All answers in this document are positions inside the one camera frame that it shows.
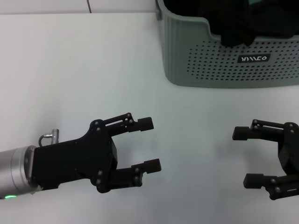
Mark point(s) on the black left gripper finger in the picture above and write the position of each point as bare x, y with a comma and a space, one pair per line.
151, 166
144, 123

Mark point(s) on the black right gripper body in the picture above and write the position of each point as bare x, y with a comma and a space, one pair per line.
290, 149

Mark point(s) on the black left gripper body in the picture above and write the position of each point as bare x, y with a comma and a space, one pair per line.
74, 158

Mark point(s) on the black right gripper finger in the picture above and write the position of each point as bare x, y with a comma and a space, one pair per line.
253, 181
240, 133

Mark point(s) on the black cloth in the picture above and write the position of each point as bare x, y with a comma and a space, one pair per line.
233, 21

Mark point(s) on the grey-green perforated storage box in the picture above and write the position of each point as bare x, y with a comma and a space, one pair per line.
182, 46

